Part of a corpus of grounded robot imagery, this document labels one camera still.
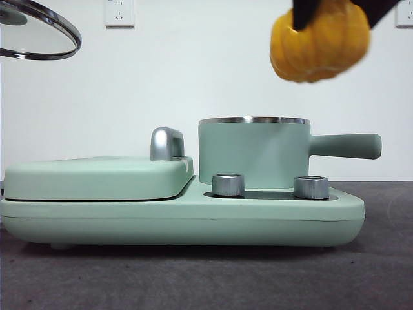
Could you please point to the mint green breakfast machine base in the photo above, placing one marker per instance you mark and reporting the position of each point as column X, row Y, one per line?
column 290, row 219

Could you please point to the silver control knob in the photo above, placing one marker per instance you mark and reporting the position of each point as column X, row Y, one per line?
column 227, row 185
column 310, row 187

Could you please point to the white wall socket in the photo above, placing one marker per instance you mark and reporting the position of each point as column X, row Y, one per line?
column 406, row 14
column 119, row 14

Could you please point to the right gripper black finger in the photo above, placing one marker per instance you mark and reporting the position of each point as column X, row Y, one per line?
column 303, row 13
column 377, row 9

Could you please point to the yellow toy pumpkin green stem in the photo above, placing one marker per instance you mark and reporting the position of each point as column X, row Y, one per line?
column 329, row 48

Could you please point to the glass lid with green knob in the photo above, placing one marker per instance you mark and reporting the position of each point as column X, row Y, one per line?
column 38, row 35

